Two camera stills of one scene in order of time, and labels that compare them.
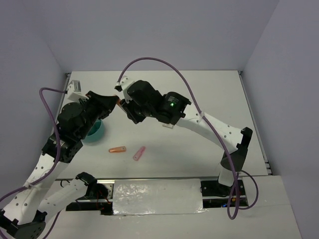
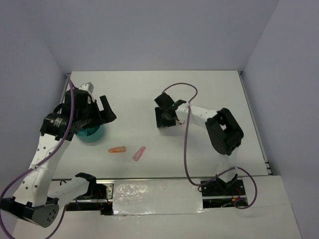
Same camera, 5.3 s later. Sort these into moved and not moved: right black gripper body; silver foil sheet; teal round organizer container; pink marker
Moved: right black gripper body
Not moved: silver foil sheet; pink marker; teal round organizer container
